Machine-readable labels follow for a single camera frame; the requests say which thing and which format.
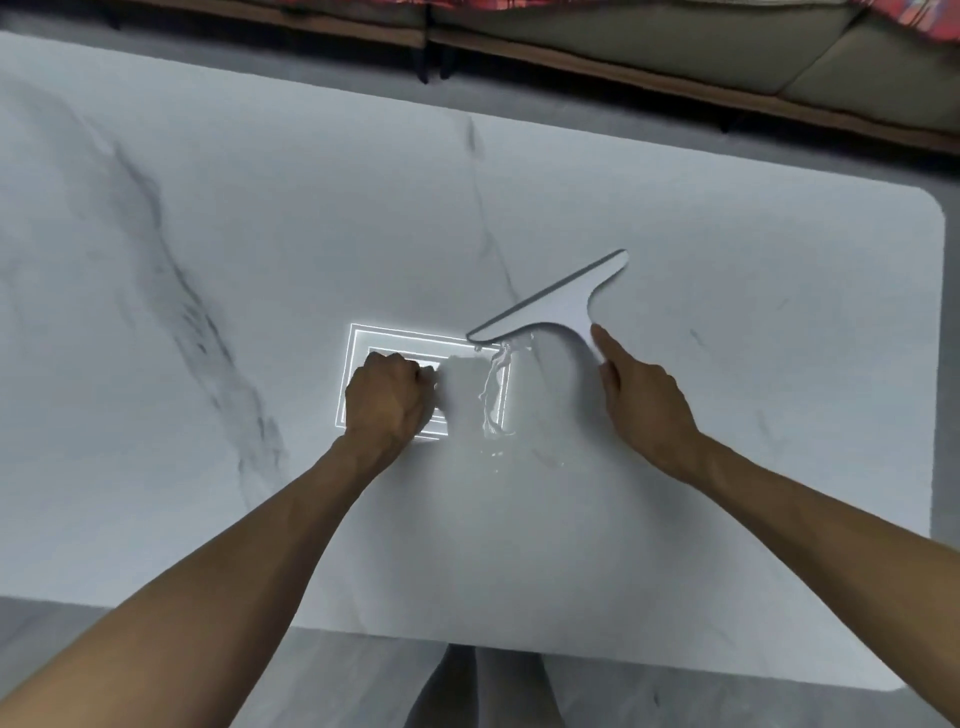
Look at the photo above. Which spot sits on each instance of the white plastic squeegee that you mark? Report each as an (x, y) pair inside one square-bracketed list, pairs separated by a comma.
[(555, 307)]

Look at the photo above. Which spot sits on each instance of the beige sofa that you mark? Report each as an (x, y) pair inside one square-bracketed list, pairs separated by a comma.
[(675, 37)]

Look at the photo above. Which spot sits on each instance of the person's left forearm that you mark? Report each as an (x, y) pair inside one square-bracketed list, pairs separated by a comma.
[(187, 600)]

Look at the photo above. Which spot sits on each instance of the white marble table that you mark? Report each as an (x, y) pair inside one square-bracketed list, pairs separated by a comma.
[(750, 225)]

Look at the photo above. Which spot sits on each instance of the red plaid blanket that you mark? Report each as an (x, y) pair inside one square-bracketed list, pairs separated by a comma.
[(922, 11)]

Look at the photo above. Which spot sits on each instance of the person's left hand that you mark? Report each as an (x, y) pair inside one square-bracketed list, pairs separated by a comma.
[(390, 405)]

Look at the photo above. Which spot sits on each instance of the person's right hand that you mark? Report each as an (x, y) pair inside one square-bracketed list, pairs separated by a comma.
[(652, 412)]

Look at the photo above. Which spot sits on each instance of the person's right forearm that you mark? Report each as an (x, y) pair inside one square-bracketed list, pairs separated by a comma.
[(825, 570)]

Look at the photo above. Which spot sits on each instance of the person's right leg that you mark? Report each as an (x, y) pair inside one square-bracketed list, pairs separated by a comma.
[(525, 694)]

